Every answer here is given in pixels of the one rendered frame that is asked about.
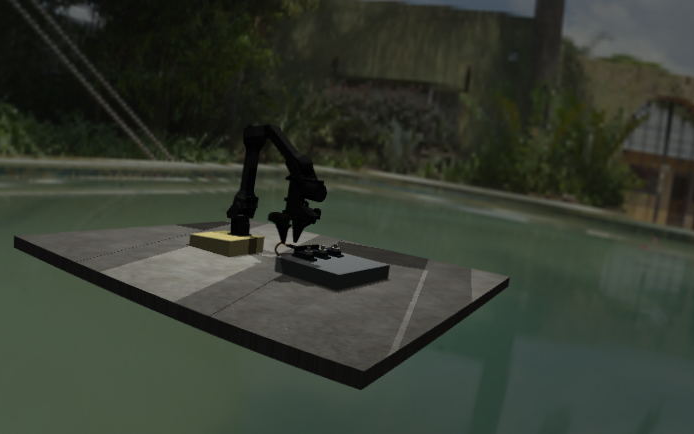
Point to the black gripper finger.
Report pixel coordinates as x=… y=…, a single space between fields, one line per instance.
x=297 y=228
x=282 y=231

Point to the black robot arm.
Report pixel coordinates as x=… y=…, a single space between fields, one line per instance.
x=303 y=181

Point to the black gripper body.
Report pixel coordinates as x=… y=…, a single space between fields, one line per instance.
x=284 y=217

